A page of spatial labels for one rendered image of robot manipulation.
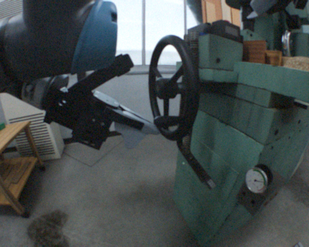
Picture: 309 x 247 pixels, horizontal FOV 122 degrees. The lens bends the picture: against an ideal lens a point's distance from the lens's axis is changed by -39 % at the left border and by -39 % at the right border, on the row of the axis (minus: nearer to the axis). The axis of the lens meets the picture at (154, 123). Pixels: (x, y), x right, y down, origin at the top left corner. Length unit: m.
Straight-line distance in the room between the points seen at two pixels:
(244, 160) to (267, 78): 0.23
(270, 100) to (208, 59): 0.18
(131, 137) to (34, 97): 0.18
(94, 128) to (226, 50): 0.36
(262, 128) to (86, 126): 0.38
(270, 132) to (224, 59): 0.22
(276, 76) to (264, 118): 0.10
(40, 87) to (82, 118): 0.08
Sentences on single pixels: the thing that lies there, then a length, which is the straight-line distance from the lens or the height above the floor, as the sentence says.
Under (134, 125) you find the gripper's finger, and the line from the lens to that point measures 0.23.
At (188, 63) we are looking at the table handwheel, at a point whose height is 0.88.
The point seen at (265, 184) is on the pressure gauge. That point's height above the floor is 0.67.
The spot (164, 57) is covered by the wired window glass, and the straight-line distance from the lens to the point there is 1.93.
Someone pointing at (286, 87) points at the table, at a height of 0.86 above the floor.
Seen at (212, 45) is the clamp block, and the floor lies 0.93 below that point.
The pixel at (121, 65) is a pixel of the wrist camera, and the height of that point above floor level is 0.87.
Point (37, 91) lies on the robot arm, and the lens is 0.24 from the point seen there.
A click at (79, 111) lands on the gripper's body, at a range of 0.25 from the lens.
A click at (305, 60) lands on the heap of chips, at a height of 0.93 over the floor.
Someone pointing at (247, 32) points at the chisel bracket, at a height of 1.02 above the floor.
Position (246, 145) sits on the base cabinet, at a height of 0.69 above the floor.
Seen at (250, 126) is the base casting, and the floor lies 0.74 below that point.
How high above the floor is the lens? 0.87
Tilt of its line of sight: 23 degrees down
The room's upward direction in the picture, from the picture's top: straight up
